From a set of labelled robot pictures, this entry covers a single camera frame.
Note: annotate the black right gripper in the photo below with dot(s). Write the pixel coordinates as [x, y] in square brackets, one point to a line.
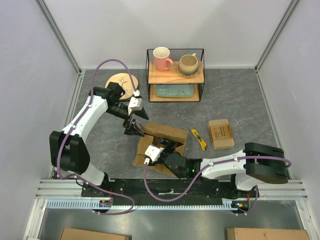
[170, 146]

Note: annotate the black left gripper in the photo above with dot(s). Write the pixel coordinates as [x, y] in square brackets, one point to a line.
[132, 129]

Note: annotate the brown cardboard express box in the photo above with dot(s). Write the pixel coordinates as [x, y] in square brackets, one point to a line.
[153, 132]

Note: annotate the yellow utility knife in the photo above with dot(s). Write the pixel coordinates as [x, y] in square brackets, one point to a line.
[202, 143]

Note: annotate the kraft scouring pads package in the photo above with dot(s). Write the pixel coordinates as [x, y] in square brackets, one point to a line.
[221, 134]

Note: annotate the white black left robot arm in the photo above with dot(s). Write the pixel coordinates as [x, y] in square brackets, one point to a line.
[68, 151]

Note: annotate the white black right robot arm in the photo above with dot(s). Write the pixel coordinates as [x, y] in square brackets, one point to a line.
[255, 164]

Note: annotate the cardboard box bottom right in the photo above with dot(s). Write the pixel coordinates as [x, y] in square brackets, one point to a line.
[238, 233]

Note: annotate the cardboard box bottom left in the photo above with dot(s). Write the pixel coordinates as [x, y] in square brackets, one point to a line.
[80, 234]

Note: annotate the beige plate with bird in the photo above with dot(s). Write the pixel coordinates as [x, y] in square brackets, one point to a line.
[124, 81]

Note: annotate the teal rectangular ceramic tray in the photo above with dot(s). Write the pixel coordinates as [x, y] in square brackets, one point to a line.
[174, 90]

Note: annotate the pink ceramic mug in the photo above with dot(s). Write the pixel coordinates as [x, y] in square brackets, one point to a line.
[161, 58]

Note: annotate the beige stoneware mug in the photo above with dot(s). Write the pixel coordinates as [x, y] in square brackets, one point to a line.
[188, 65]

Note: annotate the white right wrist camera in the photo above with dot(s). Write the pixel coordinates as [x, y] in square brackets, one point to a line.
[152, 155]

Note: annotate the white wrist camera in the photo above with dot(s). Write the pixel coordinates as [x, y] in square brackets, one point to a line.
[135, 105]
[152, 155]

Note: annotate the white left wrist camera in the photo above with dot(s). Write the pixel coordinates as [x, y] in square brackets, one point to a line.
[135, 105]

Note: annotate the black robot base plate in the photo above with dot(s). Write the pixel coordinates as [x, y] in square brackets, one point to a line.
[203, 192]

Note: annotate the black wire wooden shelf rack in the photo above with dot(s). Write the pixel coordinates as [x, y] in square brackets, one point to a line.
[173, 77]

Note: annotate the grey slotted cable duct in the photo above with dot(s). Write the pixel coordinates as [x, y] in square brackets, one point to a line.
[89, 204]

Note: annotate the aluminium frame rail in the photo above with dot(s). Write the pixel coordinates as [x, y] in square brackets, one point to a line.
[46, 13]

